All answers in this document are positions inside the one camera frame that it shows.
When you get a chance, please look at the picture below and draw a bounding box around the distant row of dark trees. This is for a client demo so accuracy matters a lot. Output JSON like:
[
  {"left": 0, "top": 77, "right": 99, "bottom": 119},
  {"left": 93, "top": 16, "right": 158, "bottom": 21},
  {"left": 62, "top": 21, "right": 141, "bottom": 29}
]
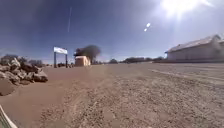
[{"left": 92, "top": 56, "right": 166, "bottom": 65}]

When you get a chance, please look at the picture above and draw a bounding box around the dark tree behind pink building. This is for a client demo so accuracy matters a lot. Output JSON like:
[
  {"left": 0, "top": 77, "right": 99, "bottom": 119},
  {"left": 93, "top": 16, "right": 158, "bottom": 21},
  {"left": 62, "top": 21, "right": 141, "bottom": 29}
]
[{"left": 74, "top": 44, "right": 102, "bottom": 65}]

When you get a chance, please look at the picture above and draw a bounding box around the small pale pink building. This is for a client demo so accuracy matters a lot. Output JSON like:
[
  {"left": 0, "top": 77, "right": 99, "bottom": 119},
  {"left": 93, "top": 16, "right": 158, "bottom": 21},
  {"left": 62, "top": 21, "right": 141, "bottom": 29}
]
[{"left": 74, "top": 55, "right": 92, "bottom": 68}]

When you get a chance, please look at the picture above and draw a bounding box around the brown dirt gravel ground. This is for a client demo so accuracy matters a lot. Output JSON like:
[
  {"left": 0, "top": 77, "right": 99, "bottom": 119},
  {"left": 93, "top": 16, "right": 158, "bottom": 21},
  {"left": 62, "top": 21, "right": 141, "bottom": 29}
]
[{"left": 0, "top": 61, "right": 224, "bottom": 128}]

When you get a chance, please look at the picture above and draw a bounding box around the white sign on posts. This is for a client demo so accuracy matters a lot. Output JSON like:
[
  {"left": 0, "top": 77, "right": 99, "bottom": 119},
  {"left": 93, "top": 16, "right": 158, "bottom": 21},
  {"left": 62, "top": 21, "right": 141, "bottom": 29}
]
[{"left": 53, "top": 46, "right": 69, "bottom": 69}]

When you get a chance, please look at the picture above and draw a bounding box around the large pale building with roof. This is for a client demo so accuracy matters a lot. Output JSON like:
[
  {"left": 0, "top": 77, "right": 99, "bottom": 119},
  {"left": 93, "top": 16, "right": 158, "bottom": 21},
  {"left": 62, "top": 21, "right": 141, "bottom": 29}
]
[{"left": 164, "top": 34, "right": 224, "bottom": 63}]

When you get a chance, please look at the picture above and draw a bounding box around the row of low bushes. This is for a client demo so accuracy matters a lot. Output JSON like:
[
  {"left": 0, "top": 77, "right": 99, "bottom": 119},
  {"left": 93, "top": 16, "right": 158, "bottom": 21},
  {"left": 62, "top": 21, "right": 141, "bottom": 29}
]
[{"left": 0, "top": 54, "right": 44, "bottom": 68}]

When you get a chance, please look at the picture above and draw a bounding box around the pile of brown rocks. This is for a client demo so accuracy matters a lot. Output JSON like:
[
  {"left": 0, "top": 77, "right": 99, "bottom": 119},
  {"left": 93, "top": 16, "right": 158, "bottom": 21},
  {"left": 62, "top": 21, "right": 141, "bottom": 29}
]
[{"left": 0, "top": 57, "right": 49, "bottom": 97}]

